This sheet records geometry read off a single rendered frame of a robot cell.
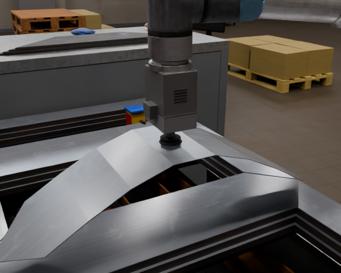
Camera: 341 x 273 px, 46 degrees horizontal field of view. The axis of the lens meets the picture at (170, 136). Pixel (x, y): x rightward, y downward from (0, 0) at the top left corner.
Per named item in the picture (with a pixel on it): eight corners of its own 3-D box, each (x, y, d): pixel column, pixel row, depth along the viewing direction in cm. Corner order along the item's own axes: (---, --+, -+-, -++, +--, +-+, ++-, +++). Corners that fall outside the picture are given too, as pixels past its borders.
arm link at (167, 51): (158, 39, 63) (139, 32, 70) (158, 67, 65) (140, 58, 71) (200, 36, 66) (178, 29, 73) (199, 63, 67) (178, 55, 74)
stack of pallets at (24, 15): (17, 70, 578) (7, 10, 547) (72, 65, 609) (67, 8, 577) (25, 91, 480) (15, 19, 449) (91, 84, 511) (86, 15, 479)
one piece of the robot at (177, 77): (126, 44, 70) (131, 132, 76) (145, 53, 62) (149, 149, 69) (177, 40, 74) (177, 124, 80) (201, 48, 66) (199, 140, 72)
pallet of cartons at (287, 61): (216, 69, 585) (218, 37, 567) (271, 64, 617) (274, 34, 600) (272, 94, 467) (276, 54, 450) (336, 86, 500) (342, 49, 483)
